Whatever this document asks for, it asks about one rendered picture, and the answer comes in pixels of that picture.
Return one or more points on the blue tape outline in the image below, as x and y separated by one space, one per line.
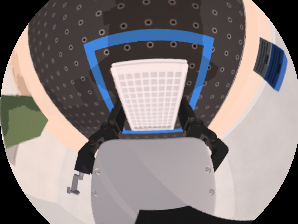
150 35

